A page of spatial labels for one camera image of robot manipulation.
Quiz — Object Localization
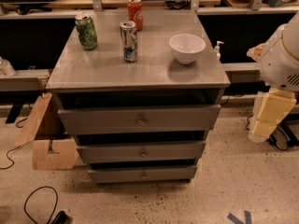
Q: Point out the grey drawer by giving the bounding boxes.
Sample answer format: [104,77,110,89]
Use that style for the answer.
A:
[88,165,197,184]
[58,105,221,135]
[77,141,206,163]

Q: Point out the green soda can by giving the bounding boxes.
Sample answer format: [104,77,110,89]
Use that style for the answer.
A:
[75,14,97,50]

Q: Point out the black floor cable left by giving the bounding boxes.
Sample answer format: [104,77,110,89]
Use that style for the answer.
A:
[23,186,68,224]

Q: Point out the wooden board leaning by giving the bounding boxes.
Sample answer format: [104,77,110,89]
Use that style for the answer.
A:
[14,92,52,147]

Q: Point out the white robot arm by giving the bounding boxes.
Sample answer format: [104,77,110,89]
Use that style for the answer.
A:
[247,12,299,143]

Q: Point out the notched wooden block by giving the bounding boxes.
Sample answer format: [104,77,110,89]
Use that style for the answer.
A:
[32,139,78,171]

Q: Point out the grey bottom drawer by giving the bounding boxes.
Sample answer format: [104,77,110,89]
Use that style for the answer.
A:
[88,165,197,184]

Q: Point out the grey top drawer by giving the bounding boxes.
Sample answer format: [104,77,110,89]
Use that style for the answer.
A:
[58,105,221,135]

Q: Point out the clear plastic object left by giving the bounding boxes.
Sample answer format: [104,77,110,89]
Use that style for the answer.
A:
[0,57,16,77]

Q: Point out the white pump bottle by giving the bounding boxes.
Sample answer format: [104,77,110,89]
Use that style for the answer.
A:
[214,41,224,61]

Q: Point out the grey middle drawer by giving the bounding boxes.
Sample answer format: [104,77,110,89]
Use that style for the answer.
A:
[77,141,206,163]

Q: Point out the black coiled cables on desk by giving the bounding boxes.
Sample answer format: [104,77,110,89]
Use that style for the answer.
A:
[164,0,192,11]

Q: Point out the black cable right floor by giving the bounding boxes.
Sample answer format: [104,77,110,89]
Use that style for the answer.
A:
[245,115,299,151]

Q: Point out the white bowl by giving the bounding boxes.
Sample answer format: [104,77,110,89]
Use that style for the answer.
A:
[169,34,206,64]

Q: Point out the silver blue energy can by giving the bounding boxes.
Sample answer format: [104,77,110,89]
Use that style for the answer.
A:
[120,21,137,63]

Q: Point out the orange red soda can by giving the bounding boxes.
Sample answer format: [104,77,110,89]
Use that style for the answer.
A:
[127,0,143,31]

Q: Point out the grey drawer cabinet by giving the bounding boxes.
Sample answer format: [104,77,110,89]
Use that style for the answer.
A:
[47,10,230,171]

